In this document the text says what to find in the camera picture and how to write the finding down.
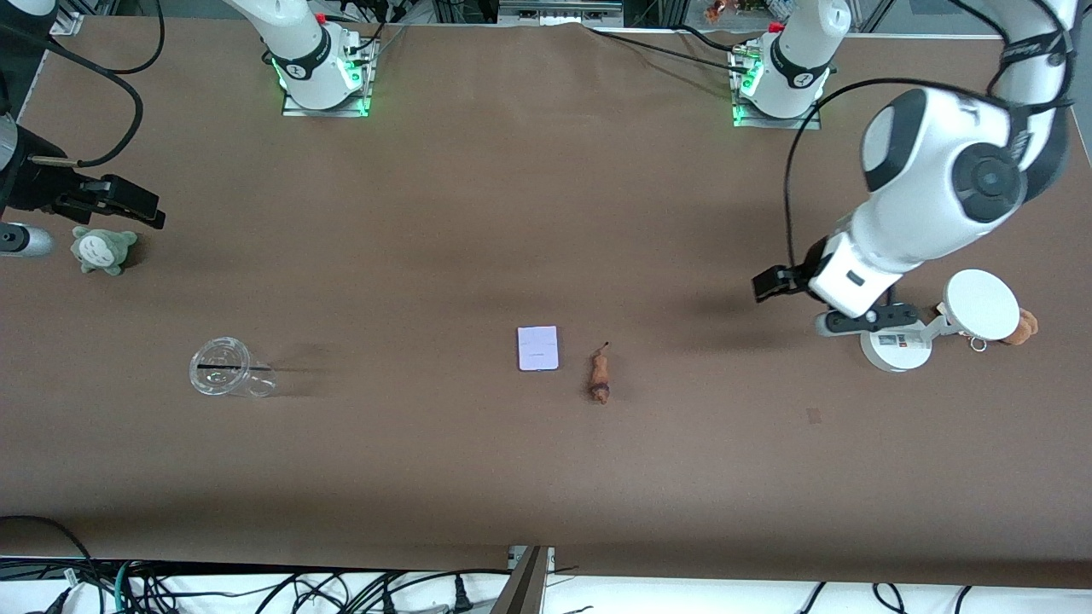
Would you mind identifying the white round desk lamp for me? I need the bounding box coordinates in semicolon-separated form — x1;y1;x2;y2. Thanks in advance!
860;269;1021;374

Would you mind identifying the grey green plush toy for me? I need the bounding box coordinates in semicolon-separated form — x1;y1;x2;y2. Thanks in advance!
71;226;138;275

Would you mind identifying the brown teddy bear keychain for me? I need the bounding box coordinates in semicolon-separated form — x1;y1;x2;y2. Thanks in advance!
1000;309;1040;346

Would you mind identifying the black cable on table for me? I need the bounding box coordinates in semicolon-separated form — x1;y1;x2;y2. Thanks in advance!
584;24;752;73
674;24;747;54

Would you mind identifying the lavender white smartphone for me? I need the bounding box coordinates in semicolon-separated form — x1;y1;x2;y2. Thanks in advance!
517;326;561;373

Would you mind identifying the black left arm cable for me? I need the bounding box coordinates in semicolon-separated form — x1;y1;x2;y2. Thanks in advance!
783;77;1025;274

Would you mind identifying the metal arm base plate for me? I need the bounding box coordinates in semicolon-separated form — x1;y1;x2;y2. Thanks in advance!
732;47;822;130
282;38;376;118

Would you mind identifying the grey power strip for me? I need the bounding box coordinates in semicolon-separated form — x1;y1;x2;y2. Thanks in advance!
497;0;625;26

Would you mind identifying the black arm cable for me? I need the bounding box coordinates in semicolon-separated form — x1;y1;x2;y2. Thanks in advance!
783;77;1025;274
51;0;165;75
0;24;142;169

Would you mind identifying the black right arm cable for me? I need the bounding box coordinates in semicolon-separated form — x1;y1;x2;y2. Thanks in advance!
51;0;165;75
0;24;142;169

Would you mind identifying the clear plastic cup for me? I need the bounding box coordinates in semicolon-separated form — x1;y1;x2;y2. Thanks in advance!
189;337;278;398

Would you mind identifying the aluminium frame profile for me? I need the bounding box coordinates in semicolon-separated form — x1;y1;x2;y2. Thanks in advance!
49;0;120;37

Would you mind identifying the brown lion statue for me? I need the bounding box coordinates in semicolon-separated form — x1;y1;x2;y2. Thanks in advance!
587;342;613;405

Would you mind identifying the grey metal frame post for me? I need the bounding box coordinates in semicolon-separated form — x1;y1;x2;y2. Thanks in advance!
491;546;557;614

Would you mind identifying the black power plug cable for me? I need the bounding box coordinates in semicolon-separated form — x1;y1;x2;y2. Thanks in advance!
375;570;513;613

